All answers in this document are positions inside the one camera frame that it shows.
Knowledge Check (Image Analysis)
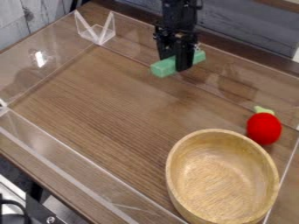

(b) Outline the black metal device base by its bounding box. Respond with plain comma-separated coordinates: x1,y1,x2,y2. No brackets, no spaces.
0,194,67,224

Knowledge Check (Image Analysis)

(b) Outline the green foam block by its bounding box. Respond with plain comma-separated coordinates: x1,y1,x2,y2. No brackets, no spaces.
150,50,206,78

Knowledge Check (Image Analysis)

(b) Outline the wooden bowl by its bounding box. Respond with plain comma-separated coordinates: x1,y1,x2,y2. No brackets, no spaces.
165,129,280,224

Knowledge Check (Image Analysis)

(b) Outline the clear acrylic tray wall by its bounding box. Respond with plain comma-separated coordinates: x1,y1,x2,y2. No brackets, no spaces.
0,101,187,224

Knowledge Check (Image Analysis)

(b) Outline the black cable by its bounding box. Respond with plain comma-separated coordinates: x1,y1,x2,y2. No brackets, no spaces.
0,198,29,224

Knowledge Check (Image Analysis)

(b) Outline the clear acrylic corner bracket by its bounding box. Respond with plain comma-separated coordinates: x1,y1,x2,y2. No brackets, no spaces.
74,10,117,46

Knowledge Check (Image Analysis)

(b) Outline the red plush strawberry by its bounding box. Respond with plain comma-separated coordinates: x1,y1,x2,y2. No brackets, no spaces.
247,106,284,145

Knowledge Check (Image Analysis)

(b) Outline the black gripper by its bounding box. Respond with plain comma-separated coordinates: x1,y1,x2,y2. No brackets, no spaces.
154,0,203,72

